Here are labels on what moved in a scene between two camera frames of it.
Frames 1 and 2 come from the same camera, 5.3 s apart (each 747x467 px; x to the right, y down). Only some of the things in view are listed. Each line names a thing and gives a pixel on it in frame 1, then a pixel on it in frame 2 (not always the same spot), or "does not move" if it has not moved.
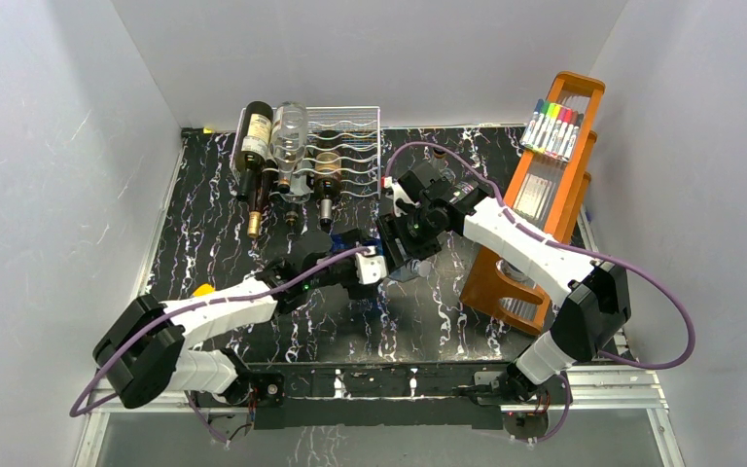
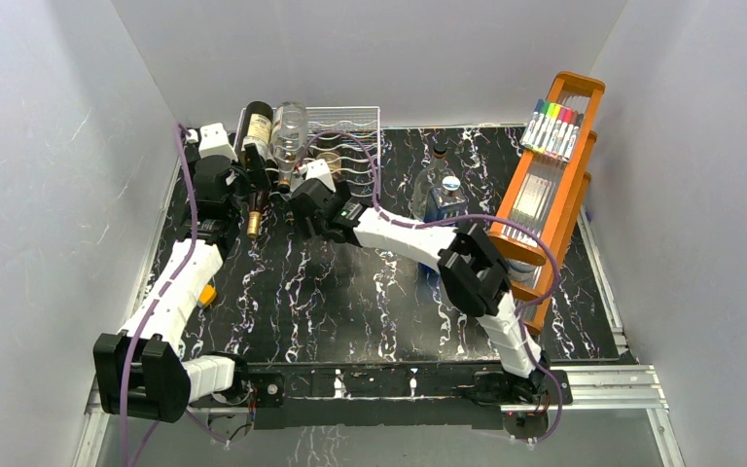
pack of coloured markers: [551, 129] does not move
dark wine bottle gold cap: [256, 139] does not move
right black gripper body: [416, 234] → [302, 220]
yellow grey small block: [203, 289] does not move
